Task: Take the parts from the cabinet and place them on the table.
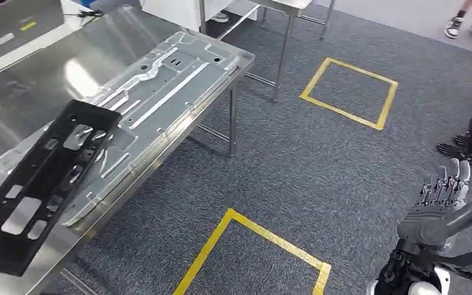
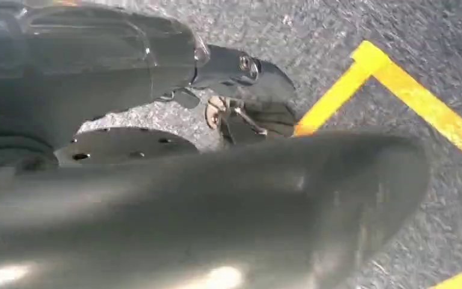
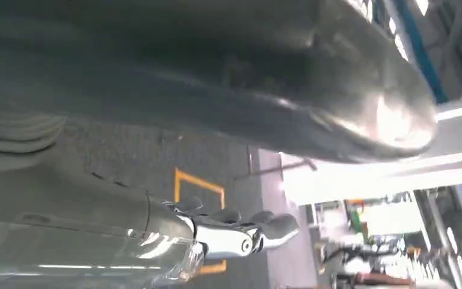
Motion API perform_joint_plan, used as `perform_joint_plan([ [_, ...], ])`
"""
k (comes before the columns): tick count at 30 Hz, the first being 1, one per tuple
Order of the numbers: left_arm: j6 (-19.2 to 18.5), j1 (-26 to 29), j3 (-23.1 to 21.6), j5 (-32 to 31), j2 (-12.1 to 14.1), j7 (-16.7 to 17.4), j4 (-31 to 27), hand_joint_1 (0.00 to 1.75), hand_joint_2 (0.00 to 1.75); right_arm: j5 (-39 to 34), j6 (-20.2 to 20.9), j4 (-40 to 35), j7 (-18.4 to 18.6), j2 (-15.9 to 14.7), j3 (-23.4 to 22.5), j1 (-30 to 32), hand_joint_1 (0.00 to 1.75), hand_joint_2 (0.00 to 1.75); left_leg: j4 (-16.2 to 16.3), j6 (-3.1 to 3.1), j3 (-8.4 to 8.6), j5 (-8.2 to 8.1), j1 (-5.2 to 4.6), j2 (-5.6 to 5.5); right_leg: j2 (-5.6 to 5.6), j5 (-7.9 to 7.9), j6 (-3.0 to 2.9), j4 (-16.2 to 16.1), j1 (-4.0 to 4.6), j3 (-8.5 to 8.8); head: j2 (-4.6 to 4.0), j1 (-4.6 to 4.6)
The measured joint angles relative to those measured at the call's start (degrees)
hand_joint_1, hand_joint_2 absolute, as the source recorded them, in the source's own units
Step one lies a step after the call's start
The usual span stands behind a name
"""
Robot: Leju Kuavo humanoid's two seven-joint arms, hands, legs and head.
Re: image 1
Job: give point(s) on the grey laptop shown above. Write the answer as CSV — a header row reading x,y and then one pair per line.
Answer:
x,y
16,24

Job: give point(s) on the black plastic panel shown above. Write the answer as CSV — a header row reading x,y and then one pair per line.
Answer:
x,y
36,179

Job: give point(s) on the grey sneaker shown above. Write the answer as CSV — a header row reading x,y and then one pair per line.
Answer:
x,y
220,17

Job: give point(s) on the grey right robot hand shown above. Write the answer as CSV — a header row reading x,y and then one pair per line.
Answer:
x,y
427,228

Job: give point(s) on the small steel table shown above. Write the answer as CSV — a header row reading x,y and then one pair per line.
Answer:
x,y
283,49

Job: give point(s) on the person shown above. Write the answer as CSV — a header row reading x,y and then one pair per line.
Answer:
x,y
452,28

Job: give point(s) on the grey metal base plate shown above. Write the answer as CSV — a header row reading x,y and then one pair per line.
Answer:
x,y
171,81

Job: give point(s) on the long steel table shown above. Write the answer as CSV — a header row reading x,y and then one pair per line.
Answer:
x,y
97,53

